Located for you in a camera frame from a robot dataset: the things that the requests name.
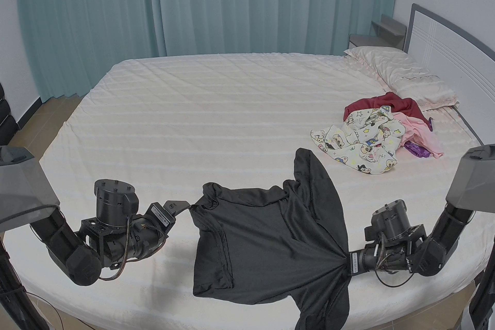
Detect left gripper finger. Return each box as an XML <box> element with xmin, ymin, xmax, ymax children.
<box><xmin>164</xmin><ymin>200</ymin><xmax>193</xmax><ymax>216</ymax></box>

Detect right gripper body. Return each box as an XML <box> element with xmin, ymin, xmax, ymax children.
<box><xmin>348</xmin><ymin>247</ymin><xmax>382</xmax><ymax>277</ymax></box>

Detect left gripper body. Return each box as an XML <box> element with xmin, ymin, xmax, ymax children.
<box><xmin>115</xmin><ymin>202</ymin><xmax>177</xmax><ymax>260</ymax></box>

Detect black T-shirt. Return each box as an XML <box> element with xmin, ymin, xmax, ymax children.
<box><xmin>189</xmin><ymin>147</ymin><xmax>351</xmax><ymax>330</ymax></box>

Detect bed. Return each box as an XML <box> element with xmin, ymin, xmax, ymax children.
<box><xmin>0</xmin><ymin>4</ymin><xmax>495</xmax><ymax>330</ymax></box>

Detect white printed pyjama top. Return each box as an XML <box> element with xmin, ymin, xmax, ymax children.
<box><xmin>310</xmin><ymin>108</ymin><xmax>406</xmax><ymax>175</ymax></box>

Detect purple garment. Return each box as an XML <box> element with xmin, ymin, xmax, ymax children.
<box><xmin>404</xmin><ymin>117</ymin><xmax>434</xmax><ymax>159</ymax></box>

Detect pink garment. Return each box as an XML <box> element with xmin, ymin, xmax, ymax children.
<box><xmin>392</xmin><ymin>112</ymin><xmax>446</xmax><ymax>160</ymax></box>

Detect dark red garment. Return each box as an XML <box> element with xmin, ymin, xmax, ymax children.
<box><xmin>343</xmin><ymin>91</ymin><xmax>431</xmax><ymax>129</ymax></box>

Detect black padded chair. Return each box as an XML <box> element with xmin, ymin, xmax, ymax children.
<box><xmin>0</xmin><ymin>81</ymin><xmax>18</xmax><ymax>144</ymax></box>

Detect cream pillow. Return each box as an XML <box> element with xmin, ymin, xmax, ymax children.
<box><xmin>343</xmin><ymin>46</ymin><xmax>460</xmax><ymax>112</ymax></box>

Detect grey bedside table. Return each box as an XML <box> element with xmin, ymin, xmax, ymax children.
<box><xmin>349</xmin><ymin>14</ymin><xmax>407</xmax><ymax>51</ymax></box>

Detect black cable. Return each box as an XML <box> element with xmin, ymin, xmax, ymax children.
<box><xmin>97</xmin><ymin>218</ymin><xmax>132</xmax><ymax>281</ymax></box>
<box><xmin>376</xmin><ymin>266</ymin><xmax>412</xmax><ymax>288</ymax></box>

